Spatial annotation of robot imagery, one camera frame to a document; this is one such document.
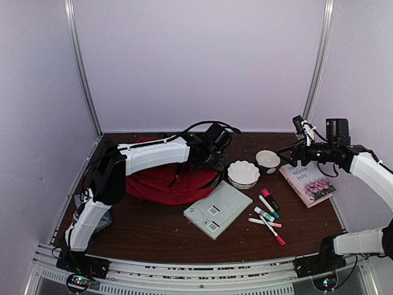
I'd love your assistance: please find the right aluminium corner post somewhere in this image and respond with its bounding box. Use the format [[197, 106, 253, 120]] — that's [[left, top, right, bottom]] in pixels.
[[303, 0, 336, 122]]

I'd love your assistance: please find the white pen pink cap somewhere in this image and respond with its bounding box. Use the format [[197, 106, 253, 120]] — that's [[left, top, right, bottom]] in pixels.
[[248, 218, 282, 228]]

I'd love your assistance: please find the white pen red cap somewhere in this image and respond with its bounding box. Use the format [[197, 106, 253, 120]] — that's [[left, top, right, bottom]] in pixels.
[[260, 218, 286, 246]]

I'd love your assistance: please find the paperback book with pink flowers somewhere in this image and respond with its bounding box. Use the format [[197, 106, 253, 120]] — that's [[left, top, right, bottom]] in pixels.
[[279, 162, 336, 208]]

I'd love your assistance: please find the white scalloped bowl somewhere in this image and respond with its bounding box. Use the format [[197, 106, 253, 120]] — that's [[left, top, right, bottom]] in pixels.
[[227, 160, 260, 189]]

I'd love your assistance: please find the red backpack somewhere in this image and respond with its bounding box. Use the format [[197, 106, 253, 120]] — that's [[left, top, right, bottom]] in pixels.
[[118, 136, 222, 206]]

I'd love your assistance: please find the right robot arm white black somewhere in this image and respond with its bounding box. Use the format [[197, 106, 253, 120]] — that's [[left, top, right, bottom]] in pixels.
[[277, 116, 392, 272]]

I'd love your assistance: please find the grey notebook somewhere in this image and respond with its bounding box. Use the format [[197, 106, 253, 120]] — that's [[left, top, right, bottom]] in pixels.
[[183, 181, 252, 240]]

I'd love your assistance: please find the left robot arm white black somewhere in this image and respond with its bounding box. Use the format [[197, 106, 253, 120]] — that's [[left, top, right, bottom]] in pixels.
[[61, 125, 232, 273]]

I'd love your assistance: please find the aluminium corner post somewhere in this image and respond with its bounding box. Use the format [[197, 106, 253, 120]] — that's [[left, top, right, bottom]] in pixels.
[[303, 0, 336, 122], [64, 0, 103, 137]]

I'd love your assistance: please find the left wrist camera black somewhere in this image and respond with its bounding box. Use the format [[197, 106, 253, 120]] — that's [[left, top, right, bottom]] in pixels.
[[203, 123, 232, 152]]

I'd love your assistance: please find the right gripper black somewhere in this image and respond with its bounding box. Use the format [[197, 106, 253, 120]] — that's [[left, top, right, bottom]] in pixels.
[[277, 136, 337, 167]]

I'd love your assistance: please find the left aluminium corner post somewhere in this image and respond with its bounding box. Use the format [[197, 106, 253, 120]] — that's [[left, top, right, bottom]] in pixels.
[[64, 0, 103, 137]]

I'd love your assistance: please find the grey pencil pouch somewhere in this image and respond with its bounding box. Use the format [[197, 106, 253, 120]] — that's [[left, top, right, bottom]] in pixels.
[[73, 195, 113, 234]]

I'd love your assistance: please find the dark blue dotted bowl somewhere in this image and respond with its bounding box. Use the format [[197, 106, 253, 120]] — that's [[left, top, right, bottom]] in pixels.
[[255, 150, 281, 175]]

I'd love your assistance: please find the white black marker teal cap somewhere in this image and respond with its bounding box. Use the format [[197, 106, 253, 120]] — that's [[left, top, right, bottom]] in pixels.
[[259, 195, 279, 219]]

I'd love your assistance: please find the pink highlighter marker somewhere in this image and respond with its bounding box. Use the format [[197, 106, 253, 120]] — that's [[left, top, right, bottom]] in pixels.
[[261, 189, 280, 211]]

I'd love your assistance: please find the aluminium front rail frame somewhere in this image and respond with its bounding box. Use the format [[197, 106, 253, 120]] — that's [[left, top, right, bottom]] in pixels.
[[26, 242, 378, 295]]

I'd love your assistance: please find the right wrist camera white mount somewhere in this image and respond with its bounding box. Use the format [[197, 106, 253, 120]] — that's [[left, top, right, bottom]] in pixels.
[[292, 116, 315, 146]]

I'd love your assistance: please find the white green glue stick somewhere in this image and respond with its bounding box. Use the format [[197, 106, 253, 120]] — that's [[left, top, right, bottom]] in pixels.
[[254, 206, 275, 222]]

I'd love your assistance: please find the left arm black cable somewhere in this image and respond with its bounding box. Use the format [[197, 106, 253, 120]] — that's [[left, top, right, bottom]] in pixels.
[[181, 120, 242, 138]]

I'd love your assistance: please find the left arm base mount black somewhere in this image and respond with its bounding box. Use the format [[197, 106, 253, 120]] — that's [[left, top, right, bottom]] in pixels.
[[56, 239, 110, 279]]

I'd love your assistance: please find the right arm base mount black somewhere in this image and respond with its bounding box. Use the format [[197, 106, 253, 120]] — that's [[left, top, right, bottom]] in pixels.
[[294, 254, 346, 278]]

